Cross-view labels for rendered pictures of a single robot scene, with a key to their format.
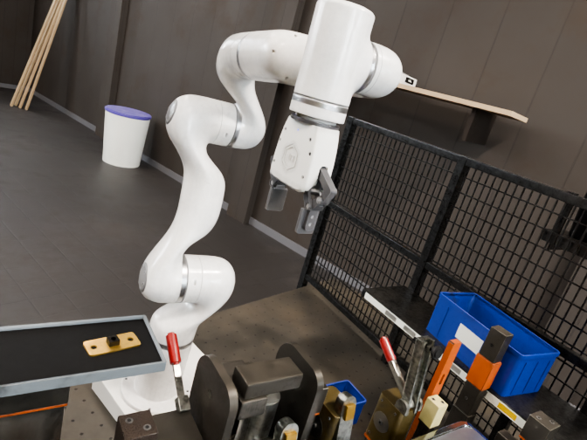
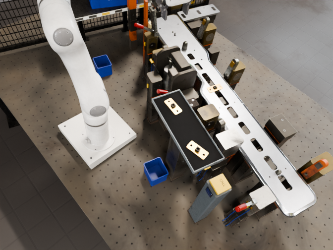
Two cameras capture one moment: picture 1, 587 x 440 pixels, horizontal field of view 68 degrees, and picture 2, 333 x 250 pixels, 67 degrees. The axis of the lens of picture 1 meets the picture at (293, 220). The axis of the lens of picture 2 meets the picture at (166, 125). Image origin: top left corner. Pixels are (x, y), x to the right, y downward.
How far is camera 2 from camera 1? 1.13 m
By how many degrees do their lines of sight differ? 74
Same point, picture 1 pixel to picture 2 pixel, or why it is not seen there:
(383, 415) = (152, 43)
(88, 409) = (105, 166)
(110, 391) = (103, 155)
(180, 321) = not seen: hidden behind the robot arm
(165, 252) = (99, 92)
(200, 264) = not seen: hidden behind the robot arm
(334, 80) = not seen: outside the picture
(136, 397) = (107, 143)
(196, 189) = (86, 56)
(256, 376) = (185, 62)
